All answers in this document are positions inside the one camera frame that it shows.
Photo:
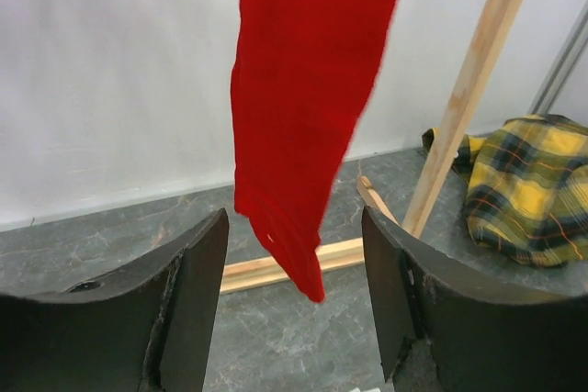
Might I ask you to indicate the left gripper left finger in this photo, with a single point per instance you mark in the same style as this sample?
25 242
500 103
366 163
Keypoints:
144 326

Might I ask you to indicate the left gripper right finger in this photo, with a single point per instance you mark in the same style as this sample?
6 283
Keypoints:
442 325

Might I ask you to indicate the red sock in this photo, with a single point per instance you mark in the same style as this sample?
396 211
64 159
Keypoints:
302 77

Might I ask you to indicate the white folded towel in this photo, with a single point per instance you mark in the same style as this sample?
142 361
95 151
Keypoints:
359 389

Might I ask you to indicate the yellow plaid shirt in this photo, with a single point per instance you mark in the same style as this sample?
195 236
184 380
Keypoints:
526 192

